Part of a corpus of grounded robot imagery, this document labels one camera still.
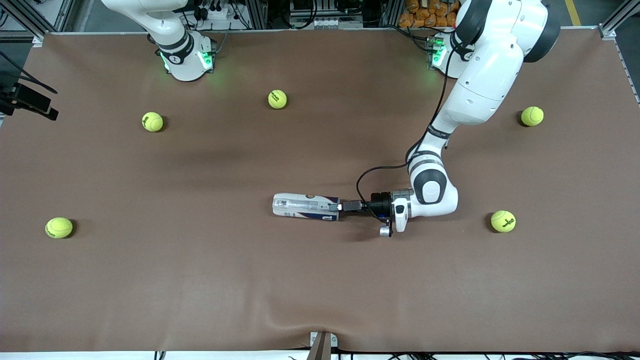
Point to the clear tennis ball can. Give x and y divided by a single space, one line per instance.
300 206

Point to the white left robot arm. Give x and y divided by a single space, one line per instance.
490 75

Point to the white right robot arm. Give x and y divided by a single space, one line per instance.
185 65

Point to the yellow tennis ball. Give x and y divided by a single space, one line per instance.
532 116
59 227
277 99
152 121
503 221

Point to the brown table cover mat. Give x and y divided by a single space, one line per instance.
320 280

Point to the white power strip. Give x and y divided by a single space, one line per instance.
325 23

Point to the pile of orange items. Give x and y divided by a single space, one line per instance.
425 12

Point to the power strip with black plugs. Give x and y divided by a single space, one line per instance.
220 12

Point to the aluminium frame strut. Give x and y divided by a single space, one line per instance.
614 22
27 20

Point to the grey metal table bracket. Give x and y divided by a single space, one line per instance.
323 344

